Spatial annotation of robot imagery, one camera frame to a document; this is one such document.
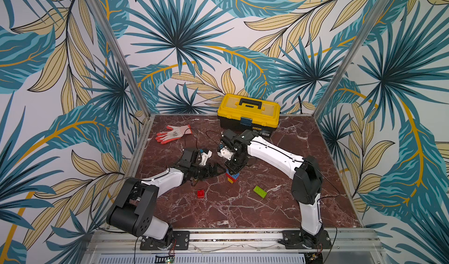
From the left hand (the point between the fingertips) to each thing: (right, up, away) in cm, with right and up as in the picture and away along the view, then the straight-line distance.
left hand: (219, 174), depth 85 cm
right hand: (+6, +3, -1) cm, 7 cm away
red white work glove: (-30, +20, +24) cm, 43 cm away
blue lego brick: (+7, 0, -3) cm, 8 cm away
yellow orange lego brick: (+5, -4, +3) cm, 7 cm away
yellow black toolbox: (+13, +32, +14) cm, 37 cm away
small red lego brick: (-9, -10, 0) cm, 13 cm away
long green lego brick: (+20, -9, +3) cm, 22 cm away
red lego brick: (+8, -3, +1) cm, 8 cm away
